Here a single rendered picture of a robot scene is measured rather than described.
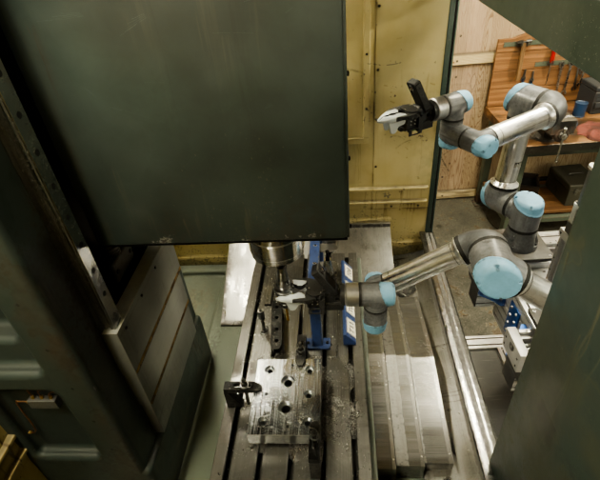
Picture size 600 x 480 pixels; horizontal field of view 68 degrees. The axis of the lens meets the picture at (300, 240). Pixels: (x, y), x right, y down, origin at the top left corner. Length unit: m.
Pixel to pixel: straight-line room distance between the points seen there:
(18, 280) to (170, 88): 0.51
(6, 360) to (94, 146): 0.64
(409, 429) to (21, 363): 1.28
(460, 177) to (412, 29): 2.41
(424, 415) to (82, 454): 1.19
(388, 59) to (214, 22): 1.28
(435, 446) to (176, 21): 1.56
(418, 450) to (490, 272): 0.77
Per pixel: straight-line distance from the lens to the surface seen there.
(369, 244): 2.42
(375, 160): 2.27
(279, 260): 1.22
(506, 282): 1.32
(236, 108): 0.96
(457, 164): 4.23
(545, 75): 4.07
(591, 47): 1.01
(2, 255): 1.07
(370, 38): 2.07
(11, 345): 1.38
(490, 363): 2.73
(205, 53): 0.94
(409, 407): 1.86
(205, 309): 2.50
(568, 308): 1.07
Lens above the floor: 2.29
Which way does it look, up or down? 37 degrees down
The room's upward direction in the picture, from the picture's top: 6 degrees counter-clockwise
